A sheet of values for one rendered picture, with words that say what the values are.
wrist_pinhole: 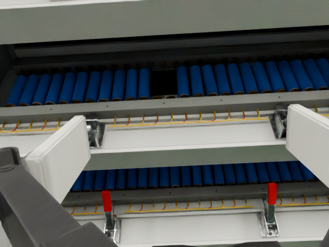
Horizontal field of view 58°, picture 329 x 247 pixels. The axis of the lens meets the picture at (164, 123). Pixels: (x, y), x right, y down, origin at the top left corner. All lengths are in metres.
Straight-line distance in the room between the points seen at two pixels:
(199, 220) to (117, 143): 0.22
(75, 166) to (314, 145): 0.13
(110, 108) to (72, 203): 0.22
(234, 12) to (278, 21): 0.05
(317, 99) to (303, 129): 0.29
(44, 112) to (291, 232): 0.44
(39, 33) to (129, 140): 0.18
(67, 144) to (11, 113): 0.32
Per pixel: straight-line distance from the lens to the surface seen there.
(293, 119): 0.20
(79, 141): 0.18
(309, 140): 0.18
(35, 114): 0.47
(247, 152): 0.43
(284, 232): 0.57
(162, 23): 0.36
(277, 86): 0.48
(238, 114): 0.44
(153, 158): 0.42
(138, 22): 0.36
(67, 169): 0.16
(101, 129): 0.44
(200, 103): 0.43
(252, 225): 0.56
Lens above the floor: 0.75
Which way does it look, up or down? 28 degrees down
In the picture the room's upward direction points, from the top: 4 degrees counter-clockwise
